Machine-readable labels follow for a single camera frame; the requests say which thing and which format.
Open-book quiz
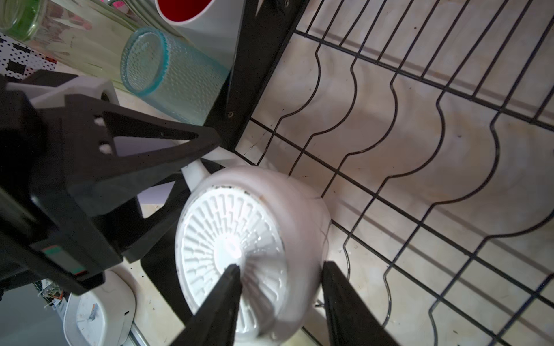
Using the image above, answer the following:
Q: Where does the white ceramic mug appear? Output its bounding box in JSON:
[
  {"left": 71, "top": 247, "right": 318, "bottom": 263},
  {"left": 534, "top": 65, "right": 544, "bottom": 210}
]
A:
[{"left": 175, "top": 148, "right": 330, "bottom": 345}]

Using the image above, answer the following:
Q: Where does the black wire dish rack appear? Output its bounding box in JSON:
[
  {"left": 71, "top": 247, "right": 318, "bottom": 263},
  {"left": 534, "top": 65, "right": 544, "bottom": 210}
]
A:
[{"left": 236, "top": 1, "right": 553, "bottom": 345}]

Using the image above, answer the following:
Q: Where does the tall green glass cup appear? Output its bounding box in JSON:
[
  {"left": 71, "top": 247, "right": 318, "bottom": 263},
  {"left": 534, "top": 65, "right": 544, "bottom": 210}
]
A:
[{"left": 1, "top": 0, "right": 139, "bottom": 89}]

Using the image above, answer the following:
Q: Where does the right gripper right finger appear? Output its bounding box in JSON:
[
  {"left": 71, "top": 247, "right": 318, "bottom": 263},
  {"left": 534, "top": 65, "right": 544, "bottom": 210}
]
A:
[{"left": 321, "top": 261, "right": 398, "bottom": 345}]

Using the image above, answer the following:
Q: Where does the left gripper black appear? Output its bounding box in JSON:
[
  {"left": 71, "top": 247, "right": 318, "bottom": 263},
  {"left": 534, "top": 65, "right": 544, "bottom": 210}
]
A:
[{"left": 1, "top": 71, "right": 221, "bottom": 294}]

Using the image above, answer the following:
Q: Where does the teal textured plastic cup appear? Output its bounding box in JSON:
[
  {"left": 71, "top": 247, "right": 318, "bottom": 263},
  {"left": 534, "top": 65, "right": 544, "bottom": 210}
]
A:
[{"left": 121, "top": 27, "right": 229, "bottom": 125}]

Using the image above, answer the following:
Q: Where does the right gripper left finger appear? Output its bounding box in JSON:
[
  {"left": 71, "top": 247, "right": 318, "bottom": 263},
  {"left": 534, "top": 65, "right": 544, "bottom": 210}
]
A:
[{"left": 172, "top": 265, "right": 242, "bottom": 345}]

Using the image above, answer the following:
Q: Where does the white mug red inside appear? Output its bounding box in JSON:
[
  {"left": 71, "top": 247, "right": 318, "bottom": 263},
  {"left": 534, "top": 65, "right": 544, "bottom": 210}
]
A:
[{"left": 155, "top": 0, "right": 244, "bottom": 69}]

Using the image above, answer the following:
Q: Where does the white square alarm clock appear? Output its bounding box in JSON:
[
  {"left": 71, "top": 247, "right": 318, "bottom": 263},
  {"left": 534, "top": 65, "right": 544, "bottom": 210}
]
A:
[{"left": 63, "top": 270, "right": 136, "bottom": 345}]

